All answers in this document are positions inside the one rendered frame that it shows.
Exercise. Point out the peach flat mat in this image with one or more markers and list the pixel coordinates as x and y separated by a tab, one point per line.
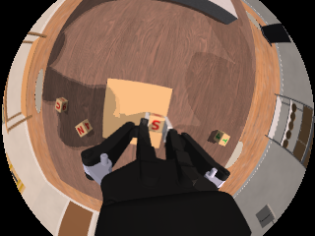
129	101

